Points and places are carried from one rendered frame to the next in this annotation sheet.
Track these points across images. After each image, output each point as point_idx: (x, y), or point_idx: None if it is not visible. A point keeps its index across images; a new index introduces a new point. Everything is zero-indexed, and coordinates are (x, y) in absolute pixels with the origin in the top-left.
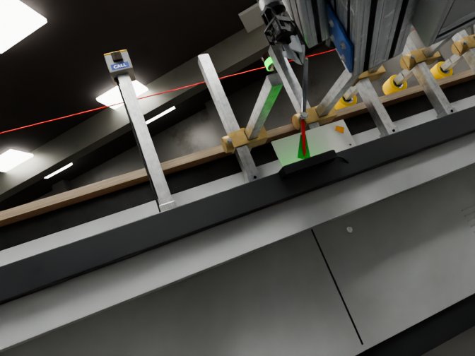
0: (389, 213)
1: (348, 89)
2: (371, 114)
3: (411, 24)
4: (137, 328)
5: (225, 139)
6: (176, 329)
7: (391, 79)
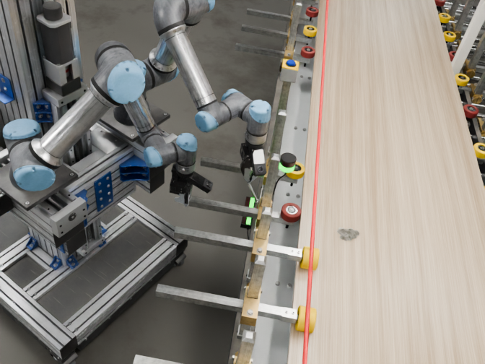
0: None
1: (221, 211)
2: None
3: (136, 183)
4: None
5: (267, 159)
6: None
7: (299, 308)
